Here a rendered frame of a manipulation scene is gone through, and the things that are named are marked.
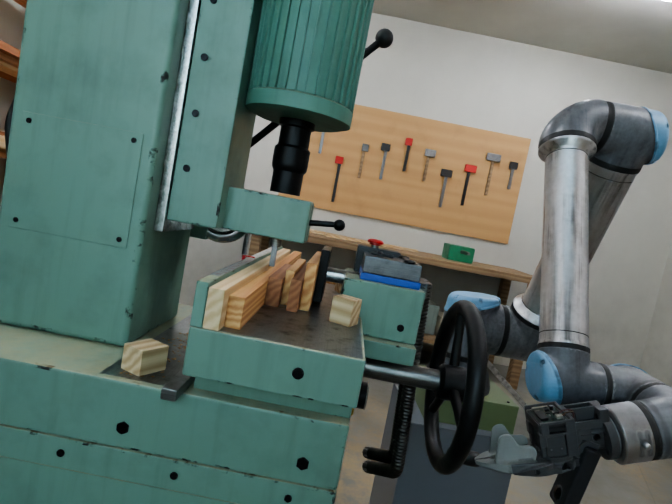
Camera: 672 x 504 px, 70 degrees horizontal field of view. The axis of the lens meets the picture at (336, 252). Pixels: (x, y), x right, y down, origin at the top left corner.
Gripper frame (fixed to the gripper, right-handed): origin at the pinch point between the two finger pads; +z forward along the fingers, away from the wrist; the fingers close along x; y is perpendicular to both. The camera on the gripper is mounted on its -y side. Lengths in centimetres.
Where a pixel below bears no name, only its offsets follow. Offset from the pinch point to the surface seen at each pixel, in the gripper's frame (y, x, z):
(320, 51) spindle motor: 67, 2, 16
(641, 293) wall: -66, -345, -224
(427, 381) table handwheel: 13.3, -4.2, 6.5
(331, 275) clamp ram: 33.0, -8.4, 19.9
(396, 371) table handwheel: 15.7, -4.3, 11.4
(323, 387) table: 23.7, 20.4, 21.1
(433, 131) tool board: 100, -333, -64
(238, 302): 34.7, 18.1, 29.9
